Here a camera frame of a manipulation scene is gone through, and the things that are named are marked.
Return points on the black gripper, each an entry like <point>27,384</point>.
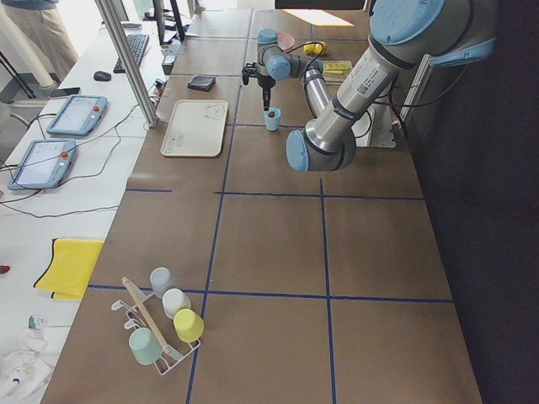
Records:
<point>265,84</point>

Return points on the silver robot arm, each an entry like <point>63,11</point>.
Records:
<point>453,33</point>

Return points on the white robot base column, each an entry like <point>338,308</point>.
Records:
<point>374,128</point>

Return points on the light blue plastic cup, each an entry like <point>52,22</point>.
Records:
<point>272,124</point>

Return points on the grey cup on rack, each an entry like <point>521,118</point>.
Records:
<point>162,280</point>

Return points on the white cup on rack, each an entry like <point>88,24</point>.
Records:
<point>173,301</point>

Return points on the yellow cup on rack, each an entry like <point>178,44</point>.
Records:
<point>188,325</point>

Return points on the mint green cup on rack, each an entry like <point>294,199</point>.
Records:
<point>145,346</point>

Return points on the pink bowl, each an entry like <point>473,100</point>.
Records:
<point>285,41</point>

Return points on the yellow lemon left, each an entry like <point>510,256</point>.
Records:
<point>309,49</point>

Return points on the yellow lemon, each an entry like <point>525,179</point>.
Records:
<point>309,49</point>
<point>320,48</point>

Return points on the lemon slices row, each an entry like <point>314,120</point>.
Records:
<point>335,66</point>

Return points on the grey folded cloth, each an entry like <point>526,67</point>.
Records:
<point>202,83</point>

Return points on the wooden cutting board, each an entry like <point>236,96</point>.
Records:
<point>338,80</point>

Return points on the yellow lemon right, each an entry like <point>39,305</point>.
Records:
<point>320,48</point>

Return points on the cream bear serving tray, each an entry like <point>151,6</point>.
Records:
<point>195,129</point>

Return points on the black keyboard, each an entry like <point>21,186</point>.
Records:
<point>137,44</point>

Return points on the black computer mouse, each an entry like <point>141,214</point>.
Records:
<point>101,76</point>

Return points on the blue teach pendant far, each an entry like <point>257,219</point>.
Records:
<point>78,116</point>

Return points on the blue teach pendant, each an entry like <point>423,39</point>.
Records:
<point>44,164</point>
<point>78,116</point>

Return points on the blue teach pendant near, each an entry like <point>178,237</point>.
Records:
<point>44,164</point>

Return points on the person in background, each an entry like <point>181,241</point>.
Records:
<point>42,23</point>

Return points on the yellow cloth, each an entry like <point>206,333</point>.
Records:
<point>70,269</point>

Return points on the white crumpled paper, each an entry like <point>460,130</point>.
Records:
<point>25,370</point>

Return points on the aluminium frame post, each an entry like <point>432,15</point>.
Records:
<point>118,37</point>

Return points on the white wire cup rack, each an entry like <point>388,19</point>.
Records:
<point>137,315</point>

